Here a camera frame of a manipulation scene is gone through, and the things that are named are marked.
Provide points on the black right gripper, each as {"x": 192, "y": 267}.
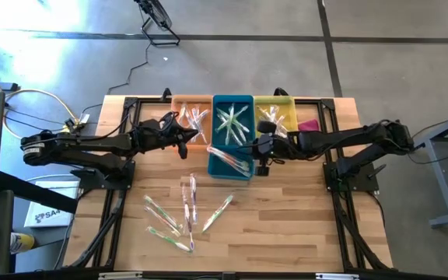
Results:
{"x": 282, "y": 145}

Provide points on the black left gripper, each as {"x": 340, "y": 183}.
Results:
{"x": 162, "y": 134}

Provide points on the blue toothbrush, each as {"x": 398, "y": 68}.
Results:
{"x": 188, "y": 123}
{"x": 204, "y": 114}
{"x": 198, "y": 110}
{"x": 197, "y": 126}
{"x": 182, "y": 113}
{"x": 200, "y": 134}
{"x": 193, "y": 116}

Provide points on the pink toothbrush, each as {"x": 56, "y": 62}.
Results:
{"x": 239, "y": 161}

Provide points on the green toothbrush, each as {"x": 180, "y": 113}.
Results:
{"x": 229, "y": 124}
{"x": 162, "y": 212}
{"x": 217, "y": 214}
{"x": 236, "y": 116}
{"x": 224, "y": 125}
{"x": 169, "y": 238}
{"x": 221, "y": 114}
{"x": 233, "y": 121}
{"x": 241, "y": 134}

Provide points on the orange toothbrush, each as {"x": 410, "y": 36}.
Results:
{"x": 233, "y": 165}

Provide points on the red toothbrush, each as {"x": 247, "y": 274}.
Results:
{"x": 228, "y": 159}
{"x": 162, "y": 221}

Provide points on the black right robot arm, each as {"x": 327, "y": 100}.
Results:
{"x": 344, "y": 138}

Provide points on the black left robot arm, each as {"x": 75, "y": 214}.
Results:
{"x": 92, "y": 145}

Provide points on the orange plastic bin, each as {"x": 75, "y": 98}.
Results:
{"x": 175, "y": 132}

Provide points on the large teal plastic bin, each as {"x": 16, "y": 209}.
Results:
{"x": 218, "y": 138}

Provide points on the small teal plastic bin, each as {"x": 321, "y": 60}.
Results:
{"x": 216, "y": 173}

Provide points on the yellow plastic bin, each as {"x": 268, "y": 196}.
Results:
{"x": 290, "y": 113}

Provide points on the magenta cloth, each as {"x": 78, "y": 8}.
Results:
{"x": 309, "y": 125}

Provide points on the black floor fan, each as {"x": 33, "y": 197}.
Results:
{"x": 156, "y": 15}

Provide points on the white printed box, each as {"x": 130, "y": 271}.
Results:
{"x": 49, "y": 206}

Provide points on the black beam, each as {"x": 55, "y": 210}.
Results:
{"x": 37, "y": 193}

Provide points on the blue-grey metal table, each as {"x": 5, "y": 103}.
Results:
{"x": 441, "y": 183}

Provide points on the yellow can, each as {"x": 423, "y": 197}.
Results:
{"x": 22, "y": 243}

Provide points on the silver bracket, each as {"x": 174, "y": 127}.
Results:
{"x": 120, "y": 275}
{"x": 337, "y": 276}

